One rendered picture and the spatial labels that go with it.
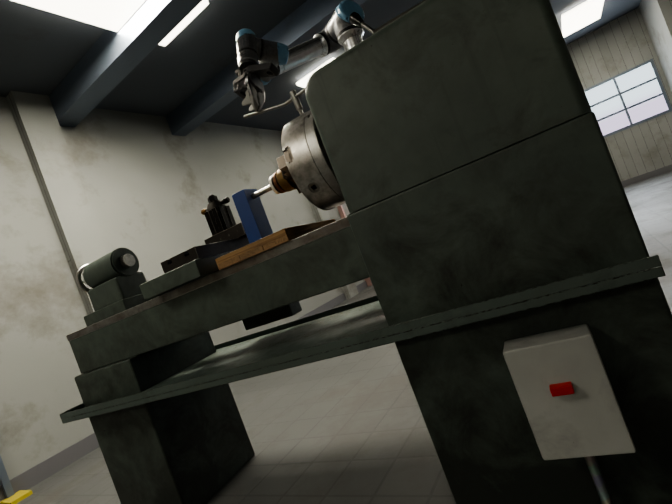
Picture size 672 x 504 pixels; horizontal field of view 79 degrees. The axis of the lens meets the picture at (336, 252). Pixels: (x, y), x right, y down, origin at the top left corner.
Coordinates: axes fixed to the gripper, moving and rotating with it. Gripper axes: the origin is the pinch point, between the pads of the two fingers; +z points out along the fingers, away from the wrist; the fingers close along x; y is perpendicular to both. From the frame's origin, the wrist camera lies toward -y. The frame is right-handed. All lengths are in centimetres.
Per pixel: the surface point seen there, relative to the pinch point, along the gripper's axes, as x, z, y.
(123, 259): -10, 25, 89
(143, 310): -6, 53, 70
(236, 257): -3, 49, 17
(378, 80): 12, 27, -47
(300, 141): 4.7, 25.6, -17.5
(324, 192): -5.6, 38.5, -17.1
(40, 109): -48, -191, 278
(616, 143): -825, -301, -250
